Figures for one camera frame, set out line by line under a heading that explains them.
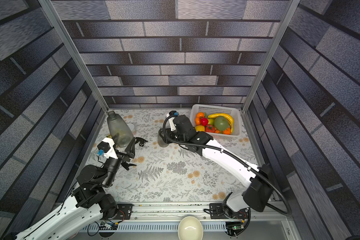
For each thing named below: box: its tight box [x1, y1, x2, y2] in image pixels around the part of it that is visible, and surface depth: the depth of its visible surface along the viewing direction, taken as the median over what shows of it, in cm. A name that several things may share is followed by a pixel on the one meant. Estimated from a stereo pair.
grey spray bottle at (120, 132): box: [107, 110, 134, 148], surface depth 56 cm
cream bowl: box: [177, 216, 204, 240], surface depth 68 cm
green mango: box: [214, 116, 230, 131], surface depth 102 cm
